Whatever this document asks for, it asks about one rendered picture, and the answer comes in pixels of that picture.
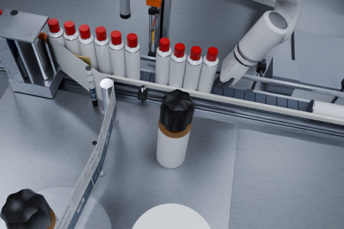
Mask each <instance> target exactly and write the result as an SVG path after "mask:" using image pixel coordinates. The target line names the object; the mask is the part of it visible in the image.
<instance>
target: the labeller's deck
mask: <svg viewBox="0 0 344 229"><path fill-rule="evenodd" d="M97 101H98V106H97V107H94V106H93V104H92V99H91V96H90V95H85V94H80V93H74V92H71V91H66V90H61V89H57V91H56V93H55V95H54V97H53V99H51V98H46V97H41V96H36V95H31V94H26V93H20V92H17V91H13V89H12V87H11V85H10V84H9V85H8V87H7V89H6V90H5V92H4V94H3V95H2V97H1V98H0V213H1V210H2V207H3V206H4V204H5V203H6V200H7V197H8V196H9V195H10V194H13V193H17V192H18V191H20V190H22V189H31V190H32V191H34V192H35V193H36V192H39V191H42V190H45V189H49V188H57V187H66V188H75V187H76V185H77V183H78V181H79V179H80V177H81V175H82V173H83V171H84V169H85V167H86V165H87V163H88V161H89V159H90V157H91V155H92V153H93V151H94V148H93V144H92V142H93V141H96V142H98V138H99V135H100V131H101V127H102V124H103V120H104V116H105V112H104V106H103V101H102V100H100V99H99V98H97ZM116 108H117V116H118V117H119V121H118V123H117V124H115V125H114V127H113V131H112V135H111V139H110V143H109V147H108V149H107V153H106V157H105V161H104V165H103V171H104V172H105V176H104V177H99V178H98V180H97V182H96V184H95V186H94V188H93V190H92V193H91V196H92V197H94V198H95V199H96V200H97V201H98V202H99V203H100V204H101V205H102V206H103V208H104V209H105V211H106V213H107V215H108V217H109V219H110V222H111V226H112V229H132V228H133V226H134V224H135V223H136V221H137V220H138V219H139V218H140V217H141V216H142V215H143V214H144V213H145V212H147V211H148V210H150V209H152V208H154V207H156V206H158V205H162V204H169V203H173V204H180V205H184V206H186V207H189V208H191V209H193V210H194V211H196V212H197V213H198V214H200V215H201V216H202V217H203V218H204V219H205V221H206V222H207V223H208V225H209V227H210V228H211V229H229V222H230V210H231V199H232V187H233V176H234V164H235V152H236V146H237V134H238V124H235V123H229V122H224V121H219V120H214V119H208V118H203V117H198V116H193V118H192V122H191V130H190V135H189V139H188V144H187V149H186V154H185V160H184V163H183V164H182V165H181V166H180V167H179V168H176V169H172V170H170V169H165V168H163V167H161V166H160V165H159V164H158V162H157V159H156V153H157V139H158V124H159V119H160V109H158V108H152V107H147V106H142V105H137V104H132V103H126V102H121V101H116Z"/></svg>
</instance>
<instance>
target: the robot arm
mask: <svg viewBox="0 0 344 229"><path fill-rule="evenodd" d="M301 9H302V0H275V7H274V11H266V12H265V13H264V14H263V15H262V16H261V18H260V19H259V20H258V21H257V22H256V23H255V24H254V26H253V27H252V28H251V29H250V30H249V31H248V32H247V34H246V35H245V36H244V37H243V38H242V39H241V40H240V42H239V43H238V44H237V45H236V46H235V48H234V49H233V50H232V51H231V52H230V53H229V54H228V55H227V56H226V57H225V58H224V60H223V61H222V66H221V73H220V76H218V77H217V78H216V79H215V81H214V82H213V86H215V87H217V88H219V89H221V88H222V87H224V88H227V87H228V86H229V85H231V86H233V85H235V84H236V83H237V82H238V81H239V80H240V79H241V77H242V76H243V75H244V74H245V73H246V71H247V70H248V69H249V67H251V66H254V65H256V64H257V63H258V62H259V61H260V60H261V59H262V58H263V57H264V56H265V55H266V54H267V53H268V52H269V51H270V50H271V49H272V48H274V47H275V46H277V45H279V44H281V43H283V42H285V41H286V40H288V39H289V37H290V36H291V34H292V32H293V30H294V28H295V26H296V24H297V21H298V18H299V16H300V12H301Z"/></svg>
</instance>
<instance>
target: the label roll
mask: <svg viewBox="0 0 344 229"><path fill-rule="evenodd" d="M132 229H211V228H210V227H209V225H208V223H207V222H206V221H205V219H204V218H203V217H202V216H201V215H200V214H198V213H197V212H196V211H194V210H193V209H191V208H189V207H186V206H184V205H180V204H173V203H169V204H162V205H158V206H156V207H154V208H152V209H150V210H148V211H147V212H145V213H144V214H143V215H142V216H141V217H140V218H139V219H138V220H137V221H136V223H135V224H134V226H133V228H132Z"/></svg>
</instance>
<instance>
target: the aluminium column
mask: <svg viewBox="0 0 344 229"><path fill-rule="evenodd" d="M170 12H171V0H163V1H162V4H161V7H160V14H159V28H158V47H159V42H160V39H161V38H163V37H166V38H169V25H170ZM155 31H156V27H155ZM154 52H155V45H154Z"/></svg>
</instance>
